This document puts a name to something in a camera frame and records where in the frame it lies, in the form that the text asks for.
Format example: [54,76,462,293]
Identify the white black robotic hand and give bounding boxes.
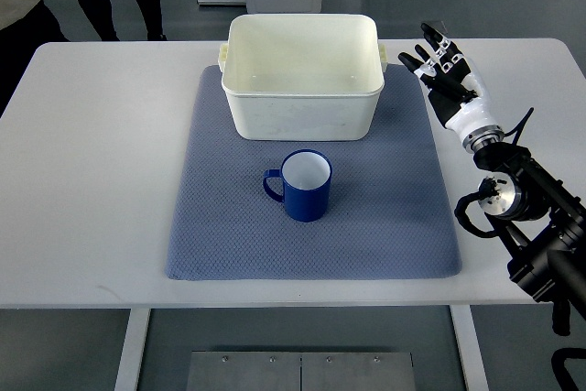
[398,23,505,153]

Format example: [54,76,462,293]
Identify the blue enamel mug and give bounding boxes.
[263,149,332,223]

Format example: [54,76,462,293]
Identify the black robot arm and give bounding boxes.
[455,119,585,336]

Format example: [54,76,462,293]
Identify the white plastic box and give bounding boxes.
[218,14,387,141]

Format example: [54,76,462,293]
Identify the blue grey textured mat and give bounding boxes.
[166,65,461,281]

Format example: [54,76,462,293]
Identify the metal floor plate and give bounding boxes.
[186,351,416,390]

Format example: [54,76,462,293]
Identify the person in beige top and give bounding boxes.
[1,0,67,109]

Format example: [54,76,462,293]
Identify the white table frame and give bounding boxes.
[114,305,489,390]

